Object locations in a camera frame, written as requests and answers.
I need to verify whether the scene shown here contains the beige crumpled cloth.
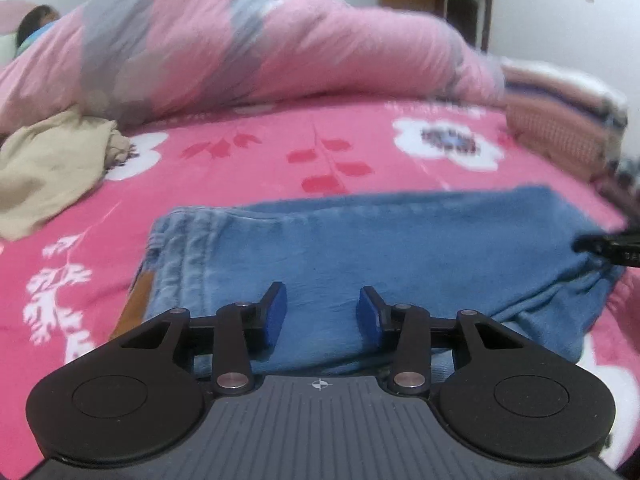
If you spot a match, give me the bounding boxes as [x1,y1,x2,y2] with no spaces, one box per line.
[0,109,134,242]

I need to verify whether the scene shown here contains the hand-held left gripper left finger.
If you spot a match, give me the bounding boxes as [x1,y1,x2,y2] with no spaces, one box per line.
[120,282,289,396]

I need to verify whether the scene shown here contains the dark checked cloth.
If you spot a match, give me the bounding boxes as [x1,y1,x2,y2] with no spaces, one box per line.
[592,157,640,214]

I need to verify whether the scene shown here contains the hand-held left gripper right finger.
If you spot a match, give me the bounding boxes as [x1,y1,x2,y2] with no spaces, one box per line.
[358,286,526,396]

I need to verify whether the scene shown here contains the pink floral blanket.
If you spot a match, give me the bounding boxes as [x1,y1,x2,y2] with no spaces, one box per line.
[0,96,640,477]

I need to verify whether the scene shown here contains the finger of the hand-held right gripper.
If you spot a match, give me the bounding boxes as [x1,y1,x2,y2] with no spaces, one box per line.
[572,230,640,267]

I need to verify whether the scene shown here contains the pink and grey quilt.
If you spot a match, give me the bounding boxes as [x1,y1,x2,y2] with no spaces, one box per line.
[0,0,507,137]

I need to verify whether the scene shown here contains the folded striped blanket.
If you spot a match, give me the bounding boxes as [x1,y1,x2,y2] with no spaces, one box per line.
[499,56,631,184]

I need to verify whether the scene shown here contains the blue jeans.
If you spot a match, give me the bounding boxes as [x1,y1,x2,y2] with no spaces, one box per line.
[111,185,627,379]

